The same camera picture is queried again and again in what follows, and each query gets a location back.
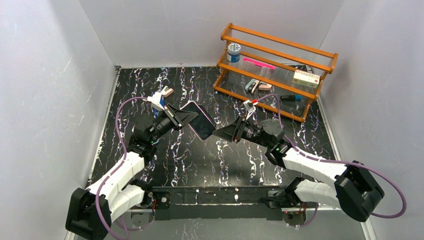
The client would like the orange wooden shelf rack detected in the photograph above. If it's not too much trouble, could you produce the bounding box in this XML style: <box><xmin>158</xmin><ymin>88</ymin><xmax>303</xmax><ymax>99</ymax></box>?
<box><xmin>213</xmin><ymin>23</ymin><xmax>339</xmax><ymax>123</ymax></box>

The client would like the white blue labelled jar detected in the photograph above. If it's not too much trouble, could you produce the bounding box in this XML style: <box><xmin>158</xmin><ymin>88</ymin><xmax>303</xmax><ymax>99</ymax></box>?
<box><xmin>226</xmin><ymin>43</ymin><xmax>242</xmax><ymax>63</ymax></box>

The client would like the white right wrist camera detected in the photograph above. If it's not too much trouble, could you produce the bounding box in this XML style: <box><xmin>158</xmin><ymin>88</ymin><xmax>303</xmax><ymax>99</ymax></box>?
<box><xmin>242</xmin><ymin>99</ymin><xmax>258</xmax><ymax>121</ymax></box>

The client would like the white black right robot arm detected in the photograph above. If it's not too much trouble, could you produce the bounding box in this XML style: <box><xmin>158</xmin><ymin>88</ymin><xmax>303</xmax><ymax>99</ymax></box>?
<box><xmin>213</xmin><ymin>117</ymin><xmax>385</xmax><ymax>222</ymax></box>

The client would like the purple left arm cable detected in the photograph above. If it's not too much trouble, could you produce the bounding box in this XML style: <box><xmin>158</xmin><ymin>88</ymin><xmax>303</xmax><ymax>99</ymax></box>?
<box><xmin>95</xmin><ymin>96</ymin><xmax>150</xmax><ymax>240</ymax></box>

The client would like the pink pen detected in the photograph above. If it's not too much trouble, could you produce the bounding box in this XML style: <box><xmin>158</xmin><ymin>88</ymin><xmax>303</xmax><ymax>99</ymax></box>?
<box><xmin>243</xmin><ymin>57</ymin><xmax>275</xmax><ymax>70</ymax></box>

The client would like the beige pink phone case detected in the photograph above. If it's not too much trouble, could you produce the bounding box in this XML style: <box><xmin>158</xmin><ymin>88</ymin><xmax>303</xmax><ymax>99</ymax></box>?
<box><xmin>180</xmin><ymin>101</ymin><xmax>216</xmax><ymax>141</ymax></box>

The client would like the black arm mounting base bar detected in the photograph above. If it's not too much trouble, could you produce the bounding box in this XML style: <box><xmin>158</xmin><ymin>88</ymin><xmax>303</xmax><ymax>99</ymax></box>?
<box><xmin>150</xmin><ymin>185</ymin><xmax>306</xmax><ymax>222</ymax></box>

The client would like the black blue marker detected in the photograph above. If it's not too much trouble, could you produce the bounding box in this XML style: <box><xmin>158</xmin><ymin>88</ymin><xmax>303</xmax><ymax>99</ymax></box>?
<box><xmin>279</xmin><ymin>94</ymin><xmax>302</xmax><ymax>102</ymax></box>

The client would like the light blue small stapler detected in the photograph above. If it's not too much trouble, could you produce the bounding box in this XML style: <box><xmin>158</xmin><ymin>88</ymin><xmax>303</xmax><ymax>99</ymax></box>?
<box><xmin>244</xmin><ymin>78</ymin><xmax>260</xmax><ymax>93</ymax></box>

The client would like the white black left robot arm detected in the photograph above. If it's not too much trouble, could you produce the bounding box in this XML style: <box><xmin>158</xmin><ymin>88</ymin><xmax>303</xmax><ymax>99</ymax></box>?
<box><xmin>65</xmin><ymin>105</ymin><xmax>198</xmax><ymax>240</ymax></box>

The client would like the white red cardboard box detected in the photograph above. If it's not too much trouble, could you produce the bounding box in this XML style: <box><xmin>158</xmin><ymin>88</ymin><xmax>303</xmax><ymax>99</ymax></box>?
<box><xmin>292</xmin><ymin>69</ymin><xmax>320</xmax><ymax>89</ymax></box>

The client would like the small pink white stapler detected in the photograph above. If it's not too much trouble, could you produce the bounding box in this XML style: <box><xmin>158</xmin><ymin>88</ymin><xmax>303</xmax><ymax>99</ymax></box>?
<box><xmin>160</xmin><ymin>86</ymin><xmax>174</xmax><ymax>98</ymax></box>

